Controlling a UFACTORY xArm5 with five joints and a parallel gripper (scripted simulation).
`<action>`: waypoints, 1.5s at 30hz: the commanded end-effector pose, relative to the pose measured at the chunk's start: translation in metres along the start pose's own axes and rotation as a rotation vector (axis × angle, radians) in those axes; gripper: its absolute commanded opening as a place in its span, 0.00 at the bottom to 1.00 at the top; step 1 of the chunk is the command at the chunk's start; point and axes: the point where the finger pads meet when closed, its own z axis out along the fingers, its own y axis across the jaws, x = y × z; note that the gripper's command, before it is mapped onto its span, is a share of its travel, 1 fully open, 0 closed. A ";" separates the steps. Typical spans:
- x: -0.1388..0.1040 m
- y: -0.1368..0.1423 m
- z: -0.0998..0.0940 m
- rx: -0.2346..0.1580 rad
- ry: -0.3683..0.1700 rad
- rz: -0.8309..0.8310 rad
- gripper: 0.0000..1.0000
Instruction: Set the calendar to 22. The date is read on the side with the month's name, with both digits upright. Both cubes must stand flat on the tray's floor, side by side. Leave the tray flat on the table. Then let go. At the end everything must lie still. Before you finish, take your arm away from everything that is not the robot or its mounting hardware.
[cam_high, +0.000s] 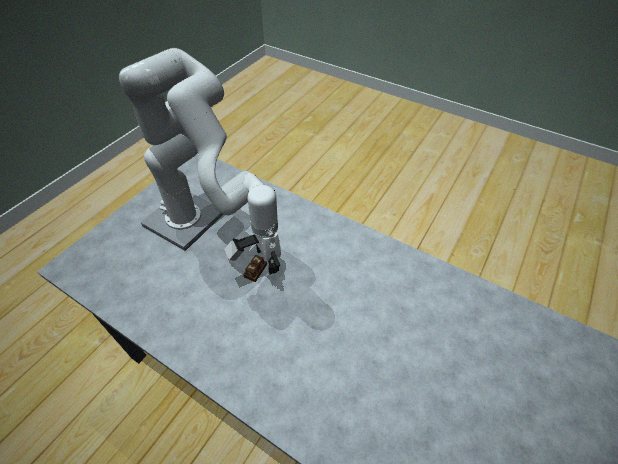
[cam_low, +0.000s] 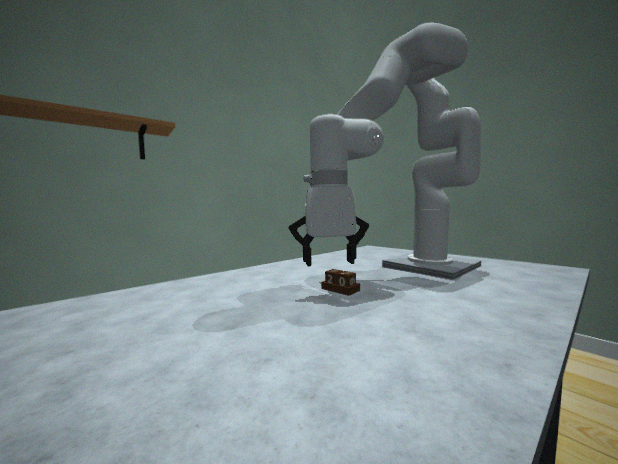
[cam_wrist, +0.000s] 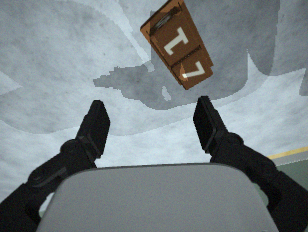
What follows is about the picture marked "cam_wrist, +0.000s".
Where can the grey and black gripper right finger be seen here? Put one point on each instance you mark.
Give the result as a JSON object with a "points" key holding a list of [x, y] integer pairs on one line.
{"points": [[288, 201]]}

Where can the brown wooden number cube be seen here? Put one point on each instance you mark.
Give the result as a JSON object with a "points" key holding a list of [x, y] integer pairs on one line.
{"points": [[173, 37], [192, 69]]}

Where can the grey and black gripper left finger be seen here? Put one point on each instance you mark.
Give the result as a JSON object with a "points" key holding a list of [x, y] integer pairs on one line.
{"points": [[19, 212]]}

